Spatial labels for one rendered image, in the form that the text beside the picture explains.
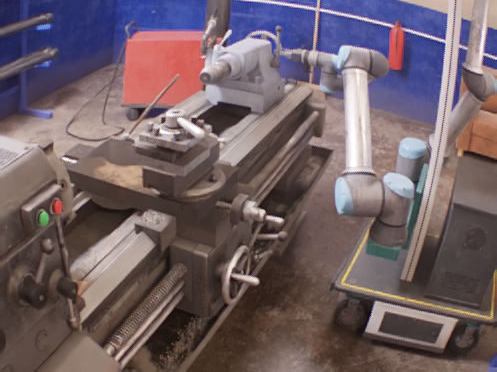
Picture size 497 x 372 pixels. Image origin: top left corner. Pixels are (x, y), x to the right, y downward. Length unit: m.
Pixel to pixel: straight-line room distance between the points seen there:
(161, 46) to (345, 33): 2.03
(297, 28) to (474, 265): 4.04
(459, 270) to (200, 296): 1.17
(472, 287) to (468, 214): 0.39
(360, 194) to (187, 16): 4.47
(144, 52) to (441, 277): 3.29
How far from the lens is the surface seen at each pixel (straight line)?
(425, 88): 5.69
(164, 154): 1.65
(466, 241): 2.30
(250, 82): 2.70
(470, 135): 5.02
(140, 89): 4.81
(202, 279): 1.78
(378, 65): 2.38
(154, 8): 6.52
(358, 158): 2.21
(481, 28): 2.31
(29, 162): 1.11
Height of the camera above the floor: 1.78
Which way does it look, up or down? 27 degrees down
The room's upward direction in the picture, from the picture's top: 5 degrees clockwise
